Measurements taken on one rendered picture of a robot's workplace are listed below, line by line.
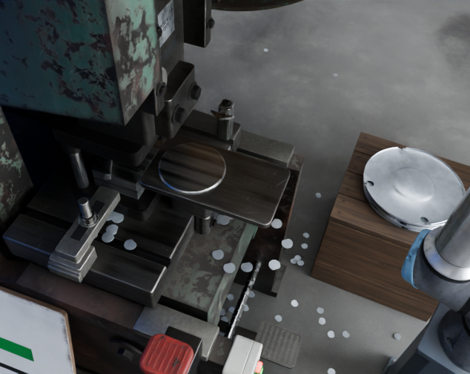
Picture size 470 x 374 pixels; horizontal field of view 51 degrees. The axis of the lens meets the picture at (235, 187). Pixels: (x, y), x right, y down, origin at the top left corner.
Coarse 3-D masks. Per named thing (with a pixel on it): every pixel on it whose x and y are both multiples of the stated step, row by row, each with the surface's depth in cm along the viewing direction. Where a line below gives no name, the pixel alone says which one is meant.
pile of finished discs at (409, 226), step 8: (368, 184) 145; (464, 192) 144; (368, 200) 143; (376, 208) 141; (384, 216) 140; (392, 216) 138; (400, 224) 138; (408, 224) 137; (416, 224) 136; (440, 224) 136
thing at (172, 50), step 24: (168, 0) 70; (168, 24) 72; (168, 48) 75; (168, 72) 78; (192, 72) 79; (168, 96) 75; (192, 96) 81; (144, 120) 75; (168, 120) 77; (144, 144) 79
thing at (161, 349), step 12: (156, 336) 73; (168, 336) 73; (156, 348) 72; (168, 348) 72; (180, 348) 72; (144, 360) 71; (156, 360) 71; (168, 360) 71; (180, 360) 71; (144, 372) 70; (156, 372) 70; (168, 372) 70; (180, 372) 70
